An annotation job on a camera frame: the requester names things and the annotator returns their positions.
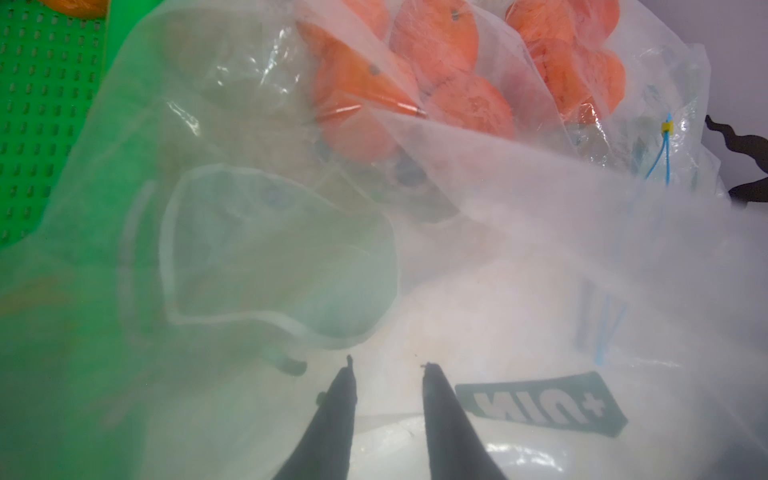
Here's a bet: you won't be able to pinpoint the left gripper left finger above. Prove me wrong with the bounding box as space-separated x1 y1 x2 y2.
274 355 357 480

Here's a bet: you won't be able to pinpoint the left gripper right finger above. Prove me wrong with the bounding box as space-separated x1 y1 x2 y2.
422 363 506 479

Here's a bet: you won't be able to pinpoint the green zip bag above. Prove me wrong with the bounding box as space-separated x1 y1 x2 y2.
1 1 767 479

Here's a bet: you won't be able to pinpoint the blue zip clear bag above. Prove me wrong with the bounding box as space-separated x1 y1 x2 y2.
594 44 724 365

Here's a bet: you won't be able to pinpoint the oranges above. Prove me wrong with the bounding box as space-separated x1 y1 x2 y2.
295 1 626 164

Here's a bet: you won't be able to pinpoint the green plastic basket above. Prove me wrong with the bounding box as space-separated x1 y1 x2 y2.
1 1 157 247

